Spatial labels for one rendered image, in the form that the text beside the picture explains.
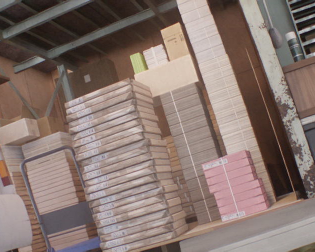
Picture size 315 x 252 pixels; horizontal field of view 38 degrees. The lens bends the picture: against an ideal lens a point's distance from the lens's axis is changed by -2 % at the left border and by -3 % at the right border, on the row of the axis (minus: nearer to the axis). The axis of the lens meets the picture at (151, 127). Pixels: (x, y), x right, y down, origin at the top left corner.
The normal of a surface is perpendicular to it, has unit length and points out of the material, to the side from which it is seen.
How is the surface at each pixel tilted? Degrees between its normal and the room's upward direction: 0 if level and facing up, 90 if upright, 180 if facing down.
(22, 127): 90
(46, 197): 90
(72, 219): 99
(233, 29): 90
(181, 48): 90
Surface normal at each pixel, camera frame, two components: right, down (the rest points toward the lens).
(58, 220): -0.23, 0.07
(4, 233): 0.95, -0.23
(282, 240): -0.04, -0.15
